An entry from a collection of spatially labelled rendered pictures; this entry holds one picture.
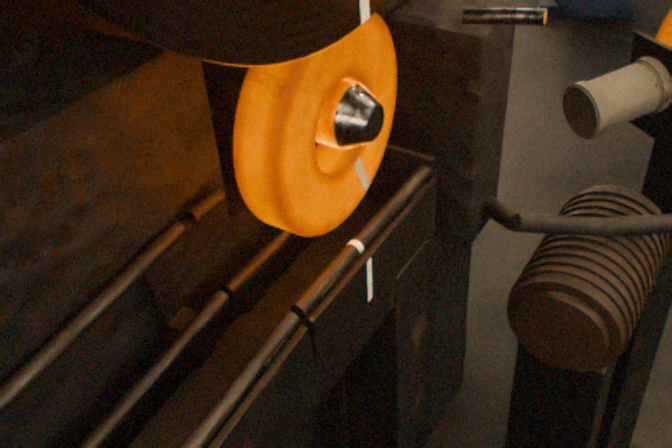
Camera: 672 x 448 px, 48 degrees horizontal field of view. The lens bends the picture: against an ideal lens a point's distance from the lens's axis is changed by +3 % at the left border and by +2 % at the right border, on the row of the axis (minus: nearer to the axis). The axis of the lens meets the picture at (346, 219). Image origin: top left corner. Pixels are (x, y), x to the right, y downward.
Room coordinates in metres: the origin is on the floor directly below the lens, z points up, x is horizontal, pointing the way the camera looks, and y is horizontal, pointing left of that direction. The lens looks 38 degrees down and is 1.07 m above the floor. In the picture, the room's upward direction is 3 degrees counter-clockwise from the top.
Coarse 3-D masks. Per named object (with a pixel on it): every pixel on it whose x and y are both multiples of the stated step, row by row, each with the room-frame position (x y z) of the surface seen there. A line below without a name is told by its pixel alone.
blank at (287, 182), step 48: (336, 48) 0.42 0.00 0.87; (384, 48) 0.47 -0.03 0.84; (240, 96) 0.39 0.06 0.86; (288, 96) 0.38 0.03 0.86; (384, 96) 0.47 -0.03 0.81; (240, 144) 0.38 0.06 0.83; (288, 144) 0.37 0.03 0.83; (384, 144) 0.47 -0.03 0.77; (240, 192) 0.38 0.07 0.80; (288, 192) 0.37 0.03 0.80; (336, 192) 0.41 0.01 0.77
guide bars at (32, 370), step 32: (192, 224) 0.40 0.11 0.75; (160, 256) 0.37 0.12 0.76; (256, 256) 0.42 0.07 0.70; (128, 288) 0.35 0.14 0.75; (160, 288) 0.37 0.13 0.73; (224, 288) 0.39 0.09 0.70; (256, 288) 0.42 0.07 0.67; (96, 320) 0.32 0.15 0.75; (192, 320) 0.37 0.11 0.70; (64, 352) 0.30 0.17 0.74; (192, 352) 0.36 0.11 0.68; (32, 384) 0.28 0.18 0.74; (128, 416) 0.30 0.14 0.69
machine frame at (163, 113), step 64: (0, 0) 0.41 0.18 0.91; (0, 64) 0.40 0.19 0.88; (64, 64) 0.41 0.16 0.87; (128, 64) 0.41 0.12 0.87; (192, 64) 0.44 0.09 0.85; (0, 128) 0.34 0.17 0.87; (64, 128) 0.36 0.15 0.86; (128, 128) 0.39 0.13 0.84; (192, 128) 0.43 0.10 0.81; (0, 192) 0.32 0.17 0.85; (64, 192) 0.34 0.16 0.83; (128, 192) 0.38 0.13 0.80; (192, 192) 0.42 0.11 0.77; (0, 256) 0.31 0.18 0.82; (64, 256) 0.33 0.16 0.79; (128, 256) 0.37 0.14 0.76; (192, 256) 0.41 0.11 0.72; (448, 256) 0.80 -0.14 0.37; (0, 320) 0.30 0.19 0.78; (64, 320) 0.32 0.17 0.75; (128, 320) 0.36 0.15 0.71; (448, 320) 0.81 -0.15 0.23; (0, 384) 0.28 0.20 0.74; (64, 384) 0.31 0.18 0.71; (128, 384) 0.34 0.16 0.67; (448, 384) 0.82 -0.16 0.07
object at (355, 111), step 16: (208, 64) 0.47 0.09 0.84; (208, 80) 0.46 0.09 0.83; (224, 80) 0.45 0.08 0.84; (240, 80) 0.45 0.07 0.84; (208, 96) 0.46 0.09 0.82; (224, 96) 0.45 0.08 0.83; (336, 96) 0.41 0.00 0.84; (352, 96) 0.41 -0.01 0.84; (368, 96) 0.42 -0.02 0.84; (224, 112) 0.46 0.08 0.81; (320, 112) 0.41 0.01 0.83; (336, 112) 0.41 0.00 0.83; (352, 112) 0.41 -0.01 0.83; (368, 112) 0.41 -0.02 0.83; (384, 112) 0.42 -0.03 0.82; (320, 128) 0.41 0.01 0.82; (336, 128) 0.40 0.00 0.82; (352, 128) 0.40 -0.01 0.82; (368, 128) 0.40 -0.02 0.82; (336, 144) 0.40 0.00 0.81; (352, 144) 0.41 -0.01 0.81
